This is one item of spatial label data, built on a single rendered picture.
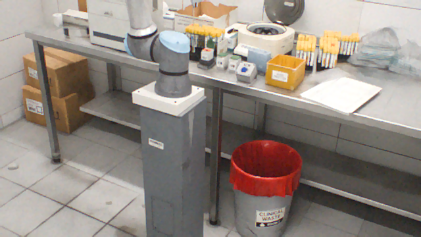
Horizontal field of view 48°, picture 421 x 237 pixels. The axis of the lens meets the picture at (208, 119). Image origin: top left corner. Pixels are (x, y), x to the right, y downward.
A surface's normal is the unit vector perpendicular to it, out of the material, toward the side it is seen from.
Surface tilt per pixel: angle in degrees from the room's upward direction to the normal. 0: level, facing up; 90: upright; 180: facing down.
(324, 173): 0
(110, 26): 90
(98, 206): 0
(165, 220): 90
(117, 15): 90
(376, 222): 0
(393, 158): 90
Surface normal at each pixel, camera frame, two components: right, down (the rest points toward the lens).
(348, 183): 0.02, -0.87
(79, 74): 0.80, 0.31
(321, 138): -0.49, 0.42
